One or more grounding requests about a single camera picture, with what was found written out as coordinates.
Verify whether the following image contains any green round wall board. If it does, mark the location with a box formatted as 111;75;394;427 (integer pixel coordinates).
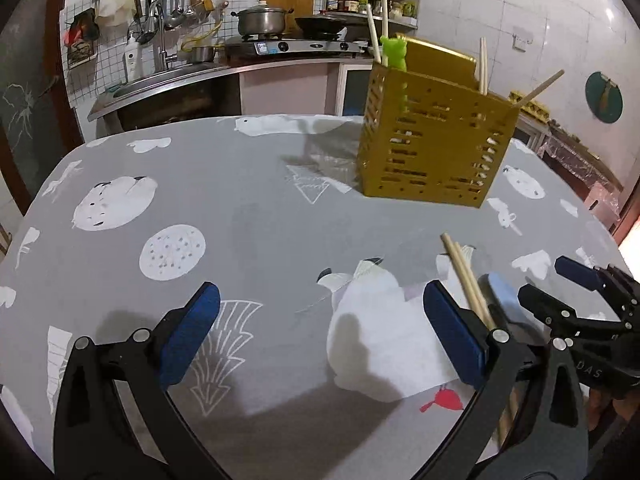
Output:
585;71;625;123

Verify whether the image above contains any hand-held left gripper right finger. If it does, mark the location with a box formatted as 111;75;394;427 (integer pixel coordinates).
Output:
422;280;590;480

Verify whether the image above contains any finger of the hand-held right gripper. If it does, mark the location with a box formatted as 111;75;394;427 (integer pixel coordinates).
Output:
554;255;640;311
517;283;627;347

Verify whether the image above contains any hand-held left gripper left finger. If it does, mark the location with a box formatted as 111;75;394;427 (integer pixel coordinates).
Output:
52;281;222;480

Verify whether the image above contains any white soap bottle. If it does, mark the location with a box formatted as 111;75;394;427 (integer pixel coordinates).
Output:
122;35;143;83

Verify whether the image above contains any plastic covered wooden side table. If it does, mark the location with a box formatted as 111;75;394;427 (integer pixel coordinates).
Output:
540;120;626;221

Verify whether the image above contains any red and black hanging bag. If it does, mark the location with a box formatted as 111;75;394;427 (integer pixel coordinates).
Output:
64;7;98;68

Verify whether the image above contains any metal faucet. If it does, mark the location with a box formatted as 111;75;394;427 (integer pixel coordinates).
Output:
149;1;178;73

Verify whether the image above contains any steel kitchen sink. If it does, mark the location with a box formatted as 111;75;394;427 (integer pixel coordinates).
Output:
87;62;241;121

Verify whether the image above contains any dark wooden glass door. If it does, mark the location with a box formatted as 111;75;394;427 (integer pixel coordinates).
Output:
0;0;81;211

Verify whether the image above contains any steel cooking pot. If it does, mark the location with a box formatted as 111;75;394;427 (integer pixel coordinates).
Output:
231;2;295;37

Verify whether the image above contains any light blue spoon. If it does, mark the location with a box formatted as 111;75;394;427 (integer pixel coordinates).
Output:
480;272;526;326

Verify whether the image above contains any person's right hand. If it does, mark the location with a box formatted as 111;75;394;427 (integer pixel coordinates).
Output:
586;387;626;433

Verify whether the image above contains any white hanging cloth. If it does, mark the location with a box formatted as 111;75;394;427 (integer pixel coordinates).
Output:
95;0;138;28

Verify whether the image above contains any green-handled metal fork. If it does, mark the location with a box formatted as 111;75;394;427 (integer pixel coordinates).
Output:
378;34;408;111

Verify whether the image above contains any yellow slotted utensil holder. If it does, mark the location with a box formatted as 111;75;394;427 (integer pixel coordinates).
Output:
356;35;521;209

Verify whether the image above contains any black wok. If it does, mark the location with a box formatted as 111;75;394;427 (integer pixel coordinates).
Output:
294;14;351;36

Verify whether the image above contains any grey printed tablecloth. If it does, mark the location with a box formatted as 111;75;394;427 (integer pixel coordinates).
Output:
0;112;623;480

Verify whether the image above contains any steel gas stove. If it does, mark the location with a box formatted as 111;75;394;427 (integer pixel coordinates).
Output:
225;32;371;60

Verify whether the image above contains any row of hanging kitchen utensils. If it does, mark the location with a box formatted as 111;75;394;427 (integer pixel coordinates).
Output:
131;0;216;46

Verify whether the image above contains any small steel pot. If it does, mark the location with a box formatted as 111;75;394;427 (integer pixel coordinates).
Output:
187;45;221;64

